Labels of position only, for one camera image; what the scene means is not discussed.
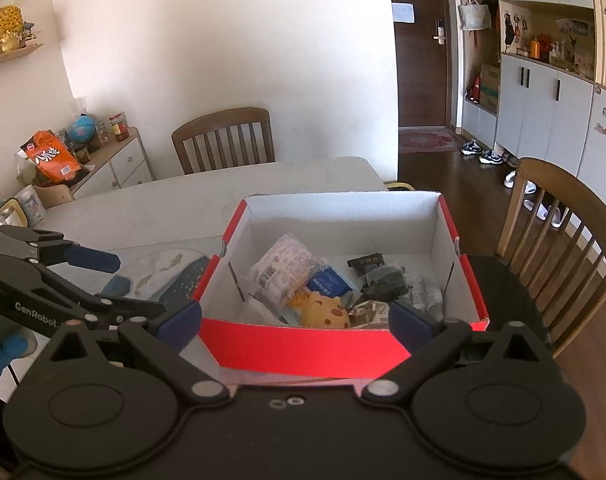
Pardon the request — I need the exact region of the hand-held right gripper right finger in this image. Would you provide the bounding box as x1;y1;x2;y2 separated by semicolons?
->
360;301;551;405

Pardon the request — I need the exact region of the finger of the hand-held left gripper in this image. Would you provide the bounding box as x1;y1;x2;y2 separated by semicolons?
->
0;224;122;274
0;254;167;333

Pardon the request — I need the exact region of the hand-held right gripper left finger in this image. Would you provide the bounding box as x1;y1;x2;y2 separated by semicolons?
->
46;302;231;407

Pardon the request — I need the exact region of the white printed clear packet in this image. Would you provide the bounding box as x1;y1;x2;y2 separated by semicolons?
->
405;274;445;319

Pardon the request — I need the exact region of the gold foil snack packet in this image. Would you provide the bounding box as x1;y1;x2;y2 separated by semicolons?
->
350;299;390;330

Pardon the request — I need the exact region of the black snack packet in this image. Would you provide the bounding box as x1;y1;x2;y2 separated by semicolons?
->
346;253;388;275

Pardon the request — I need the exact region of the yellow plush toy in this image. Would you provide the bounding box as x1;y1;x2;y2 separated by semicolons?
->
288;291;352;330

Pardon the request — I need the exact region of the white blue tissue pack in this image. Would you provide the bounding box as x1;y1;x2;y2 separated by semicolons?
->
240;266;357;329

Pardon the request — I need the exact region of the pink white snack packet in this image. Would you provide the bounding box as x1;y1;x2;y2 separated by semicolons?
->
246;233;320;306

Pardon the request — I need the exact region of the red and white cardboard box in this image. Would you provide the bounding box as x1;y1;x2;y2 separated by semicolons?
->
192;190;490;381

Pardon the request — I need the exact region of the white marble desktop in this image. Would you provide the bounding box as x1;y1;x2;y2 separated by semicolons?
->
0;156;389;396

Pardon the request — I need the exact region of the person's left hand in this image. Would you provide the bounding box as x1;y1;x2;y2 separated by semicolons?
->
0;335;38;382

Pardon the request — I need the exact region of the white blue fish-print mat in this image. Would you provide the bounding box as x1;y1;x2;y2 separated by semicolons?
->
98;252;214;306

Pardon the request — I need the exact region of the light wooden stool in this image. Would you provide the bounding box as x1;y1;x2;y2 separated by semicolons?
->
33;184;77;210

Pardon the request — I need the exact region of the printed mug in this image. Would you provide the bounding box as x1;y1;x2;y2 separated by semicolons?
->
15;184;48;225

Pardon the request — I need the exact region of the yellow trimmed container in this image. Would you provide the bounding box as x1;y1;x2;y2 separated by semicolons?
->
0;198;27;226

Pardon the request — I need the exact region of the white sideboard cabinet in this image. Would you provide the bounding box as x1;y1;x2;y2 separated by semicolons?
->
70;127;155;201

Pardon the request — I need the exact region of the black seat cushion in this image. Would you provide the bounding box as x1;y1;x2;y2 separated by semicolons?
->
465;254;554;346

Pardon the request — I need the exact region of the orange snack bag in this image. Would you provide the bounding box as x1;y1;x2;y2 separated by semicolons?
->
19;129;79;185

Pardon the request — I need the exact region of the blue globe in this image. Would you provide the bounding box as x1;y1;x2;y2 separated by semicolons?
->
68;114;95;144

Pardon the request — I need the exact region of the red-lid jar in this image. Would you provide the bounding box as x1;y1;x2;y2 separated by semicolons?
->
108;112;130;144

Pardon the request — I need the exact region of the red patterned rug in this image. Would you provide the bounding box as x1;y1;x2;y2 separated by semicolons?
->
398;129;464;155

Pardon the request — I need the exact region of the brown wooden slat-back chair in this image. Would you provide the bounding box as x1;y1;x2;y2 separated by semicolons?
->
171;107;277;175

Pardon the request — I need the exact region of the light wooden curved-back chair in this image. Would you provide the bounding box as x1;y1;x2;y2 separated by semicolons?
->
495;157;606;359

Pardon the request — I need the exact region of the dark brown door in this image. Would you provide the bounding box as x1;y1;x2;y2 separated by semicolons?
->
385;0;456;129

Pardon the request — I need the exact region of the brown cardboard carton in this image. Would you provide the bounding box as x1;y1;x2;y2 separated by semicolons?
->
479;63;502;114

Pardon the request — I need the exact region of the white refrigerator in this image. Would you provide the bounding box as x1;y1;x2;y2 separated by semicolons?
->
575;85;606;211

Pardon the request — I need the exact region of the grey hallway cabinet unit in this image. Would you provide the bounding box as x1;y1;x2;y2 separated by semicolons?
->
455;0;606;211

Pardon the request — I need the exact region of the white hanging tote bag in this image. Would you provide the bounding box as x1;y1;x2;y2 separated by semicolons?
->
457;0;493;31

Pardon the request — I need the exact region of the wooden wall shelf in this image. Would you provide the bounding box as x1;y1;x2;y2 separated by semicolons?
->
0;42;44;70

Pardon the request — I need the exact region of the penguin wall poster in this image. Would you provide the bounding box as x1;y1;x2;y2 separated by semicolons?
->
502;9;526;54

